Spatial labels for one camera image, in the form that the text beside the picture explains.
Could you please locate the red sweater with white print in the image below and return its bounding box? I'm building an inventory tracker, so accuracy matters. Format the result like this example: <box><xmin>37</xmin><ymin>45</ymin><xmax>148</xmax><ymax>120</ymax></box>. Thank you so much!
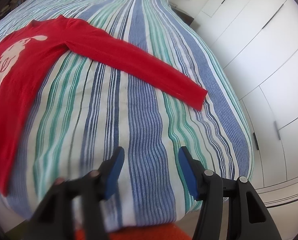
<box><xmin>0</xmin><ymin>16</ymin><xmax>207</xmax><ymax>196</ymax></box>

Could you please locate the orange stool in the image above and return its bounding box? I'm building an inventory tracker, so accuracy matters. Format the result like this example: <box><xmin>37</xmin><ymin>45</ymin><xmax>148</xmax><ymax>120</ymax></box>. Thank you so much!
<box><xmin>73</xmin><ymin>223</ymin><xmax>192</xmax><ymax>240</ymax></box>

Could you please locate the blue green striped bedspread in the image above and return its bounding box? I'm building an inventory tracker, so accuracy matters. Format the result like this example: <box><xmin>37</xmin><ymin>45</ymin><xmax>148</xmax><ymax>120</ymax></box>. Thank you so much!
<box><xmin>0</xmin><ymin>0</ymin><xmax>253</xmax><ymax>231</ymax></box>

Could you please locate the white wardrobe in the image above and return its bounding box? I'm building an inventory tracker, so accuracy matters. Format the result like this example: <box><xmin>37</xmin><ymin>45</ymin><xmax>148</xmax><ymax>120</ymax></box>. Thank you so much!
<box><xmin>192</xmin><ymin>0</ymin><xmax>298</xmax><ymax>208</ymax></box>

